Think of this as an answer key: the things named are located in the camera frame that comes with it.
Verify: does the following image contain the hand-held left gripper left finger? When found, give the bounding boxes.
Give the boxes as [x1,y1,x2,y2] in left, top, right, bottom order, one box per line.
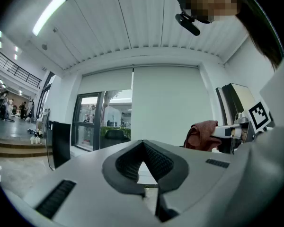
[23,140,162,227]

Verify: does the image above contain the cluster of white bottles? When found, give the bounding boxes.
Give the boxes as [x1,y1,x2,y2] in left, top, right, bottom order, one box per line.
[29,128,44,145]

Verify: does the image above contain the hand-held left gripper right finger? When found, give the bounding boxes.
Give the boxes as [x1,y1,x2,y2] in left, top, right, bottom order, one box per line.
[142,140,233,222]

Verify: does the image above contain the person's head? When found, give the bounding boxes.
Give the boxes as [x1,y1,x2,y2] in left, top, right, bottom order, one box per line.
[173,0,242,25]

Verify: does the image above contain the person's right forearm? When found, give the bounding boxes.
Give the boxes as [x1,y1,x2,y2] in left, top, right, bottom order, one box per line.
[259,44,284,127]

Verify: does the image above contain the wide white roller blind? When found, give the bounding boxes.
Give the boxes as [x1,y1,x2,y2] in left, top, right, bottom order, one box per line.
[132,65,215,151]

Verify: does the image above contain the long ceiling light tube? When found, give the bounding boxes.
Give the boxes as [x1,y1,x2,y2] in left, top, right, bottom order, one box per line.
[32,0,69,36]

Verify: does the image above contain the red-brown cloth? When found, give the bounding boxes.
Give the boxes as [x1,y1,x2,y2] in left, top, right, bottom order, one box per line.
[184,120,222,152]

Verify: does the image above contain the large black screen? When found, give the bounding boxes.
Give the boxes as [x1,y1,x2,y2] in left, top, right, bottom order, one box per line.
[46,120,72,171]

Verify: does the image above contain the narrow white roller blind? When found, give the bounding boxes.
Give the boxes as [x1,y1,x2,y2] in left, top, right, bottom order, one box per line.
[77,67,134,96]

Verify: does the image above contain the dark leaning boards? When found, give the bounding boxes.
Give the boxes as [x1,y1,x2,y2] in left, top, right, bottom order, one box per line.
[215,83,259,127]

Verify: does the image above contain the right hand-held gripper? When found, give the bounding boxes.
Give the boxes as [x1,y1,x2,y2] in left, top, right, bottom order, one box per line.
[211,99,275,155]

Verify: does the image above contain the black head-mounted camera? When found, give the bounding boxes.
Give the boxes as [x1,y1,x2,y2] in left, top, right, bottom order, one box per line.
[174,10,201,36]

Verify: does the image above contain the wooden step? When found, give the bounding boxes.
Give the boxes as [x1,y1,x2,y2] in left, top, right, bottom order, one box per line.
[0,138,53,158]

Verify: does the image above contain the black balcony railing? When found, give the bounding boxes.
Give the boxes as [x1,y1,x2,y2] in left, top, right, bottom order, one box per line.
[0,47,43,89]

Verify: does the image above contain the dark window frame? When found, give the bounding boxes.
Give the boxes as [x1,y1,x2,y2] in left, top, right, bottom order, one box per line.
[71,90,133,152]

